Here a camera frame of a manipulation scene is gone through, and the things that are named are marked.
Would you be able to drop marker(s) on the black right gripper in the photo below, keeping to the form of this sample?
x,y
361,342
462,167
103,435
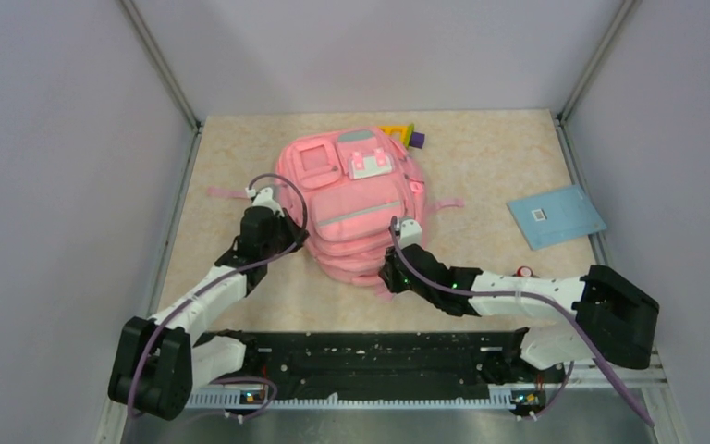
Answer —
x,y
390,272

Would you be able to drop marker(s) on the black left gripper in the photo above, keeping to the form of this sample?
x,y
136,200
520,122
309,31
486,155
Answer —
x,y
291,228

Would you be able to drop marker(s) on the pink student backpack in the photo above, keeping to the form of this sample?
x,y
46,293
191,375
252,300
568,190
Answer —
x,y
351,183

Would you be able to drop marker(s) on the light blue notebook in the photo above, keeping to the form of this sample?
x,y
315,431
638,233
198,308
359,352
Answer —
x,y
556,216

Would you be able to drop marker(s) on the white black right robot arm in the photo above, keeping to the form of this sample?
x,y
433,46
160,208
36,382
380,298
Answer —
x,y
601,314

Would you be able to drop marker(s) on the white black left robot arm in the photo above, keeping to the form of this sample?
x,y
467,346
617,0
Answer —
x,y
154,371

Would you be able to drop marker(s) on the red black stamp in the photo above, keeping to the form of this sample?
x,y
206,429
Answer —
x,y
524,272

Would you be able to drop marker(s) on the yellow green purple toy block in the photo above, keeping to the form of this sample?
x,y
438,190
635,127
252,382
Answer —
x,y
407,135

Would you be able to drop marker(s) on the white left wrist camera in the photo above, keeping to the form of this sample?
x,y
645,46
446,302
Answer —
x,y
264,197

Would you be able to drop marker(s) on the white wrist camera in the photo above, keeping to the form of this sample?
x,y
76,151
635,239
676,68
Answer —
x,y
264,197
406,232

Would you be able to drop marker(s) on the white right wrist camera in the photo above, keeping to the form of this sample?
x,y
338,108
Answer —
x,y
406,232

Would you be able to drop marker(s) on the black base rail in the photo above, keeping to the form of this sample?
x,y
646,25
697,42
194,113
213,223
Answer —
x,y
425,366

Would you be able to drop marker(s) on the aluminium frame rail right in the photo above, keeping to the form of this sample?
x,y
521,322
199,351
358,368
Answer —
x,y
580,128

